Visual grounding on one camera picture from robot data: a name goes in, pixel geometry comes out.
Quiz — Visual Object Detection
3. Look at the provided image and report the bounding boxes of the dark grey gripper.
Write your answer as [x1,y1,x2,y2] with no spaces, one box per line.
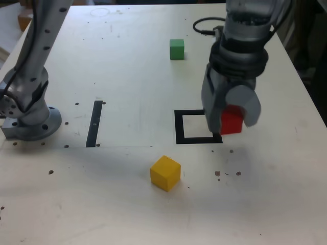
[201,64,262,136]

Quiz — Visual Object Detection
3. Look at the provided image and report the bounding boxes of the red cube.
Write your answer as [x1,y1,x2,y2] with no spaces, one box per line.
[220,104,243,135]

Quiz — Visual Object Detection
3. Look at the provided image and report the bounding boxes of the green cube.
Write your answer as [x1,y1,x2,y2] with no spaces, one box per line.
[169,38,185,61]

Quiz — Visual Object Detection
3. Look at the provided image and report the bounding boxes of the yellow cube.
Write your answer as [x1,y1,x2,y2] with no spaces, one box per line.
[150,155,181,192]

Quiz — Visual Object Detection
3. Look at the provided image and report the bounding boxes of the black tape square outline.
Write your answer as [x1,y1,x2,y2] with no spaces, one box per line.
[174,109,223,145]

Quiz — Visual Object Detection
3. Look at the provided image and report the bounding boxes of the black tape strip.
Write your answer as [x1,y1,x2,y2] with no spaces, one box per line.
[85,100,103,148]

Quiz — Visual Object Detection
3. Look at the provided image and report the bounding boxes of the orange box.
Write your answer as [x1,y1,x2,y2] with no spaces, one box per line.
[17,14,34,31]

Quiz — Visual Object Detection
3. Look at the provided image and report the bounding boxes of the black camera cable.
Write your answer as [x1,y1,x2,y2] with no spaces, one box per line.
[193,17,227,36]

